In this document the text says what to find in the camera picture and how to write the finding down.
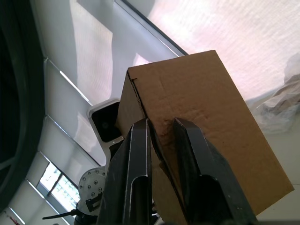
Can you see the window frame post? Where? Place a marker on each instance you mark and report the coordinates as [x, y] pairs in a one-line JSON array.
[[152, 25]]

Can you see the clear bag with beige cloth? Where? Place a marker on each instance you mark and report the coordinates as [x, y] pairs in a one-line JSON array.
[[281, 105]]

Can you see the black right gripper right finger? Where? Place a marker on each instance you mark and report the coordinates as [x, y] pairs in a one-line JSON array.
[[206, 187]]

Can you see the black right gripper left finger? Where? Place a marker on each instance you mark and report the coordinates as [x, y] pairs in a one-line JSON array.
[[126, 175]]

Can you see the small brown cardboard box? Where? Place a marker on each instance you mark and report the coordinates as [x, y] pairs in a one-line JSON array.
[[199, 98]]

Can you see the black zip tie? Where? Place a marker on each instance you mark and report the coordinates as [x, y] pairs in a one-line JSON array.
[[63, 214]]

